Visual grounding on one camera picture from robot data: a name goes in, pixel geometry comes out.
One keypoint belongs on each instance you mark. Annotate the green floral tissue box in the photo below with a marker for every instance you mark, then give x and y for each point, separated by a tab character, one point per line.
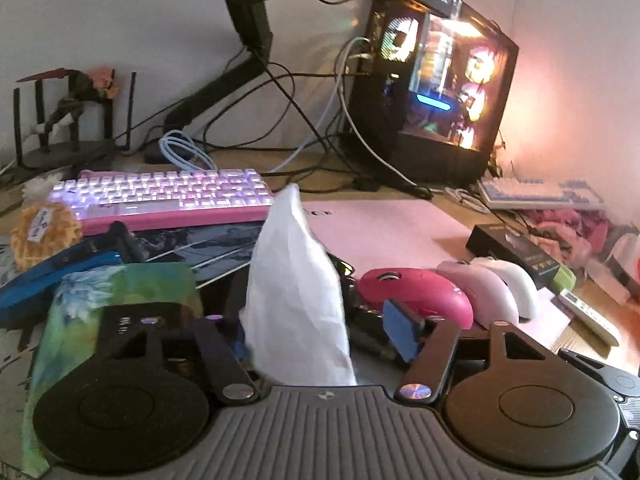
80	304

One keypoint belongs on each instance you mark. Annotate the white remote stick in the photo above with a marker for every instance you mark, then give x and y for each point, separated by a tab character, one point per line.
595	321

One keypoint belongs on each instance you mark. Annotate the black figurine with stand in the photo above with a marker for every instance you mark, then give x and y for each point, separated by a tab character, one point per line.
59	142

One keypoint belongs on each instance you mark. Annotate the glowing glass PC case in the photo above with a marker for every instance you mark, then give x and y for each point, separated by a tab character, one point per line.
428	98

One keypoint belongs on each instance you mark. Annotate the pink desk mat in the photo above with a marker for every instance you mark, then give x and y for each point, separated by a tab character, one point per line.
376	234

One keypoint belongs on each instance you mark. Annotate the white blue keyboard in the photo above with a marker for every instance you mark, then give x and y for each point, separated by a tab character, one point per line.
536	194

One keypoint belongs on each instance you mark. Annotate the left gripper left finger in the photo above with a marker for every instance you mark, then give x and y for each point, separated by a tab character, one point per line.
220	338

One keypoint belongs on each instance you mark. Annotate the white paper tissue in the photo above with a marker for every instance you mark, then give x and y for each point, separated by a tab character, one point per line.
293	319

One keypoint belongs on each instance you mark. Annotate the pink computer mouse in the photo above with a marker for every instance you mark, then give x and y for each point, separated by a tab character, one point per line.
491	299

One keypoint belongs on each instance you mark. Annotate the magenta computer mouse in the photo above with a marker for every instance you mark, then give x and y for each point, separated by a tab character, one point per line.
423	291

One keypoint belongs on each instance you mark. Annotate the black small box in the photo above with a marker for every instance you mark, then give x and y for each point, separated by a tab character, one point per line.
505	243

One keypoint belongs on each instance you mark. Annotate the blue electric shaver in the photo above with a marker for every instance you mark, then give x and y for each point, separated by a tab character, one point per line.
29	295

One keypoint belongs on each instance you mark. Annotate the white computer mouse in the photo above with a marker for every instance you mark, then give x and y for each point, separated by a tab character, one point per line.
517	280

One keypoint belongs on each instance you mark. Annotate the pink mechanical keyboard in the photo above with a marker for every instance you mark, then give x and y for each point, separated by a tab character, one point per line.
165	200

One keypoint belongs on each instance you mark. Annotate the packaged waffle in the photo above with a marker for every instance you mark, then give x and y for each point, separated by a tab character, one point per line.
43	231

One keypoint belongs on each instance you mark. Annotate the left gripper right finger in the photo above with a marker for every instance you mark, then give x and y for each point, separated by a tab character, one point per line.
428	345

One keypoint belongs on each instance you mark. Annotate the dark printed mouse pad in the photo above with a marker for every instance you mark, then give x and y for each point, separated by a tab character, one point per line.
211	252

